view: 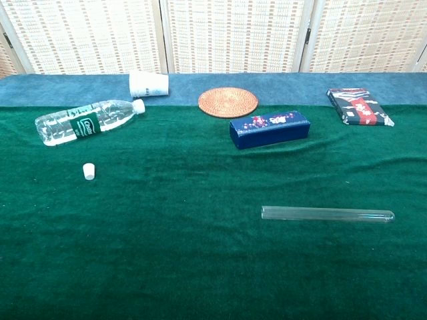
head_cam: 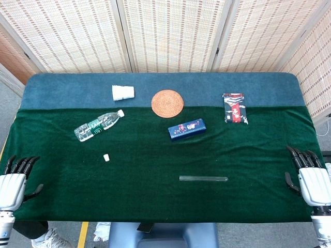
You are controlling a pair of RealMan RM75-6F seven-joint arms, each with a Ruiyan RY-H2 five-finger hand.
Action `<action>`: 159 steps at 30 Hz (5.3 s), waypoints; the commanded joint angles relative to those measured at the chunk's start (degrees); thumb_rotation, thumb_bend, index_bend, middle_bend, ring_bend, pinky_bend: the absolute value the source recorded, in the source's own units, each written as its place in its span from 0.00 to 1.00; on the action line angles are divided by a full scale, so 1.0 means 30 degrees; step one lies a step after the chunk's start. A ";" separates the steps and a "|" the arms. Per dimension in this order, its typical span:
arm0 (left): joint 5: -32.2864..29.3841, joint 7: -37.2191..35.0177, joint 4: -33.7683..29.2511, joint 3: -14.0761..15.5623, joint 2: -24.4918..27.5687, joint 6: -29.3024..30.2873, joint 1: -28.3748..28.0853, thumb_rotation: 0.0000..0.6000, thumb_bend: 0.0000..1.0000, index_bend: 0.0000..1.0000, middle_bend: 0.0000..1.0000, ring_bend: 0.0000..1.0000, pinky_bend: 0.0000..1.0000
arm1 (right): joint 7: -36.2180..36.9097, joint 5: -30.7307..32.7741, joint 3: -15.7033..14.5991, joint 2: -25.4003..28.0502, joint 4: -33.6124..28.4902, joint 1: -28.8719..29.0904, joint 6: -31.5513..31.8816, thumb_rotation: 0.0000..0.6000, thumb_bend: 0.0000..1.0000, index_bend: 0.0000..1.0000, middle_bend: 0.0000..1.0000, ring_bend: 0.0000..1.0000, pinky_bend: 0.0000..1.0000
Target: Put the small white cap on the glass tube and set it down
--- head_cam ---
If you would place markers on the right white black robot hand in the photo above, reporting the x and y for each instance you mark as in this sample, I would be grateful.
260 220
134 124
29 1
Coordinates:
314 186

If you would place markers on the flat black device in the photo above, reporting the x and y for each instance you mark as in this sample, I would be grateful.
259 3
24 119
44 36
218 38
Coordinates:
144 227

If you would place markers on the small white stopper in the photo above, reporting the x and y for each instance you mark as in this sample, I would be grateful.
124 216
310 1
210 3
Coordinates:
106 158

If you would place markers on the crumpled white cloth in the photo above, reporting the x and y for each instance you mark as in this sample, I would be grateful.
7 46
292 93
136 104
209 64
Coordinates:
102 231

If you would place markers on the dark red white patterned packet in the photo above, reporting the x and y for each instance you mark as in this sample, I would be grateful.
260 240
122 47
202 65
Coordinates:
235 109

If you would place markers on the black trouser leg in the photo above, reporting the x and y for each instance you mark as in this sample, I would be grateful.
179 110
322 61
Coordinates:
29 229

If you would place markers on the blue rectangular printed box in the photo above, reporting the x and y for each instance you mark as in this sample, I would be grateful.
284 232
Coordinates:
186 129

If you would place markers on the blue table cloth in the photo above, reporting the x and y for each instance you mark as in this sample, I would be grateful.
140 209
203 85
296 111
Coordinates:
64 87

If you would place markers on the white sneaker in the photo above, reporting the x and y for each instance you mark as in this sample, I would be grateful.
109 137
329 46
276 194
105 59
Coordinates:
49 239

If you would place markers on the round woven orange coaster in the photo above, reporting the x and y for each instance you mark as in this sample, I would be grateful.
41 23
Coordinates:
167 104

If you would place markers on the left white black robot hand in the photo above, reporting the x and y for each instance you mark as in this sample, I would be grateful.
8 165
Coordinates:
11 191

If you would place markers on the dark green velvet cloth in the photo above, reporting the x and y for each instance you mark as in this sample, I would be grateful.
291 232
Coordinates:
144 193

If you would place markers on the brown woven screen panel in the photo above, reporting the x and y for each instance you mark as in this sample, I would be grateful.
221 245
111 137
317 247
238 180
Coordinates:
13 59

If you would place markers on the clear glass test tube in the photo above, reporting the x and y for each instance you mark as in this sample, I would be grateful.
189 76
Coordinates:
201 178

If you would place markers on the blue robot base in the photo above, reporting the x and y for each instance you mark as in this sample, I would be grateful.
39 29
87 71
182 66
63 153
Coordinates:
165 236

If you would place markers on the beige woven screen panel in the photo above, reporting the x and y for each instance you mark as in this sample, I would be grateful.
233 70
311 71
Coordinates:
173 33
72 33
263 33
315 77

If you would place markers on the clear plastic water bottle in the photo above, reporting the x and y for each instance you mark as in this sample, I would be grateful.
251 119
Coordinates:
97 126

